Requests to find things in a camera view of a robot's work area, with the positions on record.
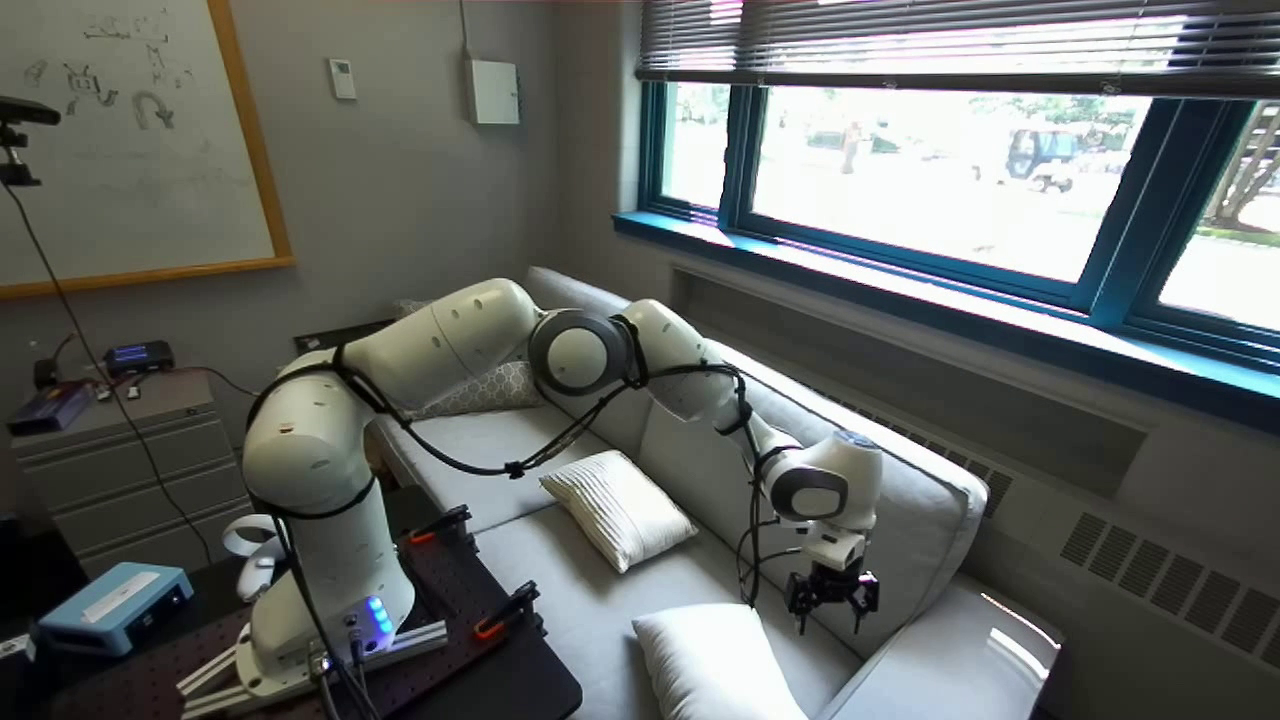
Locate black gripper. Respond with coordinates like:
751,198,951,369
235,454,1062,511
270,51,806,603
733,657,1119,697
787,564,879,631

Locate cream striped pillow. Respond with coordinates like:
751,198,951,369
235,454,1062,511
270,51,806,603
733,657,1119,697
541,454,696,576
632,603,808,720

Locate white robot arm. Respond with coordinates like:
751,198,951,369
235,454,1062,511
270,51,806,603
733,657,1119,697
246,277,879,671

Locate light grey sofa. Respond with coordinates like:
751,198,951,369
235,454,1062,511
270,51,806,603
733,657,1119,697
371,262,1065,720

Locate orange black clamp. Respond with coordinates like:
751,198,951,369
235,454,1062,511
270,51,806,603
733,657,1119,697
400,504,474,547
474,579,541,643

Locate black robot table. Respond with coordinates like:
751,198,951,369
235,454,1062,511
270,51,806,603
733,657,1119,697
48,528,583,720

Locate teal framed main window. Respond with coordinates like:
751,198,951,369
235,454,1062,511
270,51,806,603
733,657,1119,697
632,82,1280,404

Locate white VR controller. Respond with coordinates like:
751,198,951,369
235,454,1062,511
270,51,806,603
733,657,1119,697
224,511,283,600

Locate window blinds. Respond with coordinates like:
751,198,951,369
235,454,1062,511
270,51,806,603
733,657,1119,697
638,0,1280,101

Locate grey filing cabinet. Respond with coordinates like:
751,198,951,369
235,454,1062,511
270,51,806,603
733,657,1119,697
12,373,248,576

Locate blue white box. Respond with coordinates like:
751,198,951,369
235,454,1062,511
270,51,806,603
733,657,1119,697
35,562,194,657

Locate white wall panel box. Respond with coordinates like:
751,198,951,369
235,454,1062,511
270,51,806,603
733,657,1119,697
470,62,520,128

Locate white wall thermostat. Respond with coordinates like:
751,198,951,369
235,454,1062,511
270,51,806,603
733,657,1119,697
325,58,360,104

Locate whiteboard with wooden frame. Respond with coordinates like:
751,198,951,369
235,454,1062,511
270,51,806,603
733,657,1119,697
0,0,294,302

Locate black camera on stand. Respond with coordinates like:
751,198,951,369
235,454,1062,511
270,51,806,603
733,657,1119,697
0,97,59,190

